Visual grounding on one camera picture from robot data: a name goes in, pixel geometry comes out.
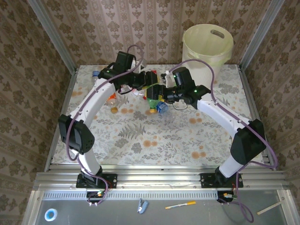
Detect green bottle orange cap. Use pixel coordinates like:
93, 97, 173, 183
147, 97, 165, 114

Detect clear bottle blue white-text label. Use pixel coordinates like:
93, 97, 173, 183
91, 70, 105, 82

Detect floral tablecloth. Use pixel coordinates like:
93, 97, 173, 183
51, 64, 265, 166

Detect white yellow marker pen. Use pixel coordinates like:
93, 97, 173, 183
165, 201, 196, 210

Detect blue grey stapler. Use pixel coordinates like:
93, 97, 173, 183
137, 198, 150, 214

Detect wooden stick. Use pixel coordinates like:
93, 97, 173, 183
256, 201, 282, 216

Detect blue tape roll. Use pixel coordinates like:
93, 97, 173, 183
44, 208, 58, 222

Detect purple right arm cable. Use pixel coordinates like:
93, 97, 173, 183
172, 59, 279, 223

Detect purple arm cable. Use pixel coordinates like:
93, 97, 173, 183
66, 44, 145, 207
172, 59, 279, 223

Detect aluminium mounting rail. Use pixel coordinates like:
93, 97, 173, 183
32, 163, 289, 192

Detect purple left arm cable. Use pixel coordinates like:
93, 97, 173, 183
66, 44, 145, 207

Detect aluminium frame post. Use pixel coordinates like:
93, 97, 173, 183
26, 0, 78, 74
239, 0, 286, 68

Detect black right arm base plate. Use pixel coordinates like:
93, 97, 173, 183
200, 172, 244, 188

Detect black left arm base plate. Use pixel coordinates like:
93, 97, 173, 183
76, 173, 118, 189

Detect grey slotted cable duct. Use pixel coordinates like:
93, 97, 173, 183
43, 190, 220, 200

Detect base connector wires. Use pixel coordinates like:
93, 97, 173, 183
85, 188, 111, 208
217, 191, 237, 204

